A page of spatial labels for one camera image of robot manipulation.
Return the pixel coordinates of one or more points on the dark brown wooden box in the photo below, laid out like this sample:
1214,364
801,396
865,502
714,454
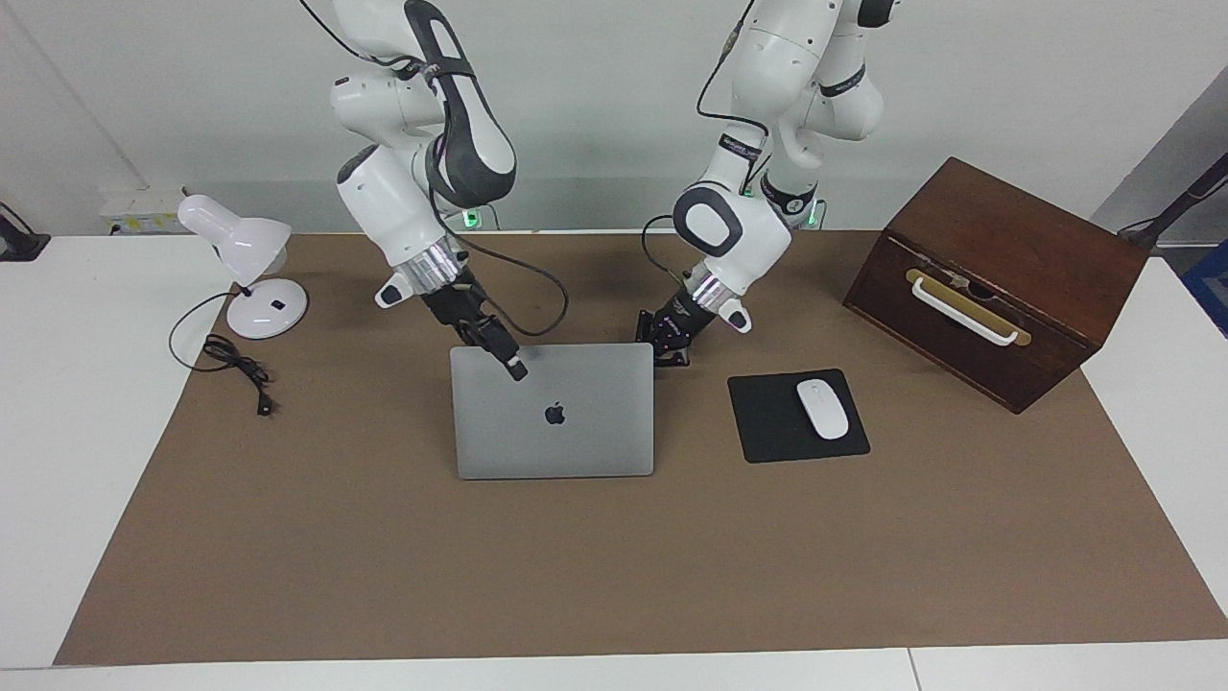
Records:
1007,240

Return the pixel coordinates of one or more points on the black mouse pad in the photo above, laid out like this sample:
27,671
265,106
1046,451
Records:
767,422

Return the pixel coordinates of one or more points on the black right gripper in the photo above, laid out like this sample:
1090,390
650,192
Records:
459,307

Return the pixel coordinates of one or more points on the white desk lamp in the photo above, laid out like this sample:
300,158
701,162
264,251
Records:
249,245

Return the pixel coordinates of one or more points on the black clamp mount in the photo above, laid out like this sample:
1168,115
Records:
19,240

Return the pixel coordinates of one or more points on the black stand pole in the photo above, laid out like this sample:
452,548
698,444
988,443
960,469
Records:
1185,197

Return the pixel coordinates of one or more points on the white power strip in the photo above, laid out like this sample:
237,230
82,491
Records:
144,213

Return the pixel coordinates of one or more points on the blue object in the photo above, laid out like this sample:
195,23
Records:
1211,288

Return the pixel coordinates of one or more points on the silver laptop with apple logo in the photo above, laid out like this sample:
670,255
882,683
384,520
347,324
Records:
556,432

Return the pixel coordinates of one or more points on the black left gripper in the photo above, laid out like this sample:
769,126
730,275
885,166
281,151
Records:
686,321

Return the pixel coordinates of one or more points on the white computer mouse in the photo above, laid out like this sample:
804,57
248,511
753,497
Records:
823,411

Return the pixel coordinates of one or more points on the brown table mat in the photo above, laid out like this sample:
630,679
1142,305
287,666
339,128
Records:
576,576

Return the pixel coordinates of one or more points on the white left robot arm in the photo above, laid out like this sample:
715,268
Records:
748,240

